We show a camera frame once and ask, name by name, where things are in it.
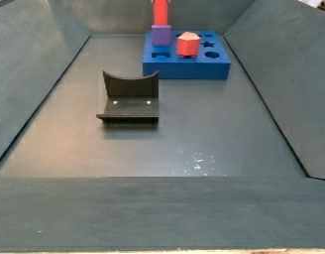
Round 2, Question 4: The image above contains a red pentagon block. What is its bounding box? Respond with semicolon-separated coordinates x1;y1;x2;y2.
177;32;199;58

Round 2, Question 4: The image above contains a black curved fixture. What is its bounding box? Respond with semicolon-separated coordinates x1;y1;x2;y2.
95;72;159;122

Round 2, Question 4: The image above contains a blue shape sorter board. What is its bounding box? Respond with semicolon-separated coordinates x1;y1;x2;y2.
142;31;231;79

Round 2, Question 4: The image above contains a red rectangular block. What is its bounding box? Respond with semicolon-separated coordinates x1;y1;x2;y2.
151;0;169;25

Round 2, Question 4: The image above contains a purple rectangular block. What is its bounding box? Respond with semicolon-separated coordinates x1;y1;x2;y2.
151;25;171;46

